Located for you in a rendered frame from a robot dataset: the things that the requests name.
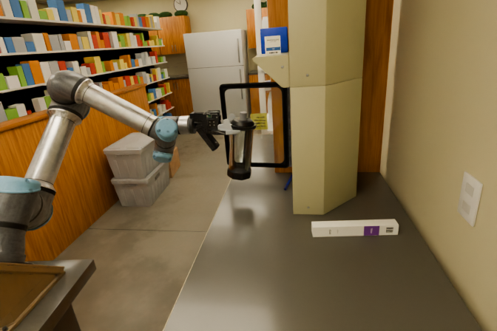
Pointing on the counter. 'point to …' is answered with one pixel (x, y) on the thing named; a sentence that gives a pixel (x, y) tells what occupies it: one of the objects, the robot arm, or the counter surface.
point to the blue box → (274, 35)
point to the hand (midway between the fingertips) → (240, 128)
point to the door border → (282, 117)
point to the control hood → (275, 67)
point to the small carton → (272, 45)
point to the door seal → (284, 120)
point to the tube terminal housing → (325, 90)
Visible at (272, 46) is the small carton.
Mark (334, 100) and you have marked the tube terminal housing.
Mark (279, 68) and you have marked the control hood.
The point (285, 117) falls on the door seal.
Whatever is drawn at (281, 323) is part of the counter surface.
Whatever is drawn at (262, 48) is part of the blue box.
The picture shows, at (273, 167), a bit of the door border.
